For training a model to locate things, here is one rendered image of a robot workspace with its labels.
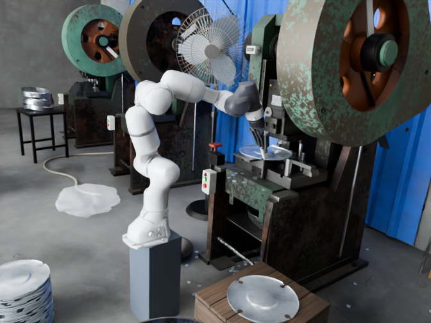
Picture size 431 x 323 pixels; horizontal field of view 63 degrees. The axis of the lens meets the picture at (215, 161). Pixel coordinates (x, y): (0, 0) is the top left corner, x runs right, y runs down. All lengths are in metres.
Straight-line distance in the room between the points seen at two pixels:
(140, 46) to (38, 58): 5.29
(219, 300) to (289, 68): 0.95
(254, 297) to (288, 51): 0.98
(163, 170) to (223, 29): 1.37
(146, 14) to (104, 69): 1.83
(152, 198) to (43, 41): 6.71
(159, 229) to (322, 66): 0.97
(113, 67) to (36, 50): 3.55
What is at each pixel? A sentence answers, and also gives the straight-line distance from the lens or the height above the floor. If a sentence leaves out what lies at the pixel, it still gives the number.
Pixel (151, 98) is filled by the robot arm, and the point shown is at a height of 1.11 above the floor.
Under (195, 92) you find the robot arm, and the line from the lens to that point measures 1.47.
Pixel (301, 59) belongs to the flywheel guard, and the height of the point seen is 1.29.
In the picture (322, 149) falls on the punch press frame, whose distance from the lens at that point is 2.07.
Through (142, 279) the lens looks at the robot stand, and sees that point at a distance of 1.77.
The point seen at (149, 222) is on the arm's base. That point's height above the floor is 0.55.
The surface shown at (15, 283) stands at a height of 0.25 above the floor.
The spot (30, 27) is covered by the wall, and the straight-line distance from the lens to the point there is 8.04.
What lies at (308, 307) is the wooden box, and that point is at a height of 0.35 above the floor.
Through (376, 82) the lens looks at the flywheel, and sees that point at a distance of 1.88.
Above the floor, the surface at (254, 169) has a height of 0.69.
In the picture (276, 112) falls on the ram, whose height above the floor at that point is 1.00.
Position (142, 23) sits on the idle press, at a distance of 2.92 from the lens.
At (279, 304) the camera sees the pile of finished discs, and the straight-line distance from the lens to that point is 1.53.
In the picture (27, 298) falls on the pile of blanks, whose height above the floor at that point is 0.22.
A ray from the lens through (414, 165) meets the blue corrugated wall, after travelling 2.88.
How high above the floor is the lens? 1.29
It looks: 17 degrees down
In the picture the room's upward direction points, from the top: 4 degrees clockwise
